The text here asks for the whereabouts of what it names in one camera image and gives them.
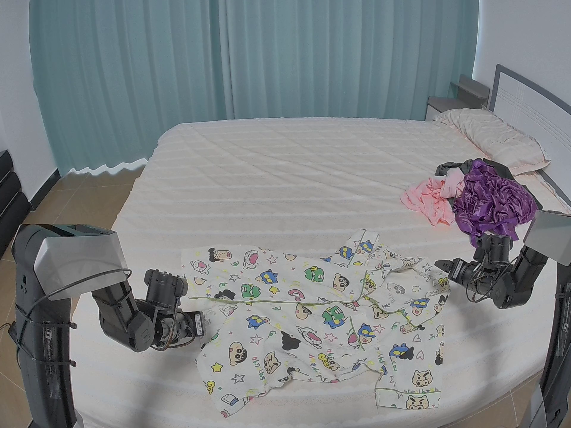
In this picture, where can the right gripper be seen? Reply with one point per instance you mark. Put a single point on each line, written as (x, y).
(466, 274)

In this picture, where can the grey bedside table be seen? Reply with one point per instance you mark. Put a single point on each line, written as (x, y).
(446, 105)

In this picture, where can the dark grey garment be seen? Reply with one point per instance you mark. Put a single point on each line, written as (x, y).
(450, 166)

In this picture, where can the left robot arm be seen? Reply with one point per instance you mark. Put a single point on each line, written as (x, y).
(40, 350)

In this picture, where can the pink garment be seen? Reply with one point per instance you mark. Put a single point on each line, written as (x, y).
(428, 199)

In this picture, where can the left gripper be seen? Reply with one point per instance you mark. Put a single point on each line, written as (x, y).
(183, 328)

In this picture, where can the bed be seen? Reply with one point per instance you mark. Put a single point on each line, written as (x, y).
(290, 185)

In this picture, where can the dark grey chest of drawers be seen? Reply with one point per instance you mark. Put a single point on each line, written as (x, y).
(11, 194)

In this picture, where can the cream pillow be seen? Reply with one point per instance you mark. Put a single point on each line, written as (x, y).
(490, 136)

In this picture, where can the white printed pyjama top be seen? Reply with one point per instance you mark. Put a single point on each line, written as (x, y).
(312, 328)

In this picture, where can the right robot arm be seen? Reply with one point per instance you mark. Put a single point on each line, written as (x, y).
(553, 328)

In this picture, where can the purple garment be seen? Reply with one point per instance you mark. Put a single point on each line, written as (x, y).
(490, 199)

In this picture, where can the blue-green curtain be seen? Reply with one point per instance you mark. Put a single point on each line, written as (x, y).
(348, 43)
(125, 69)

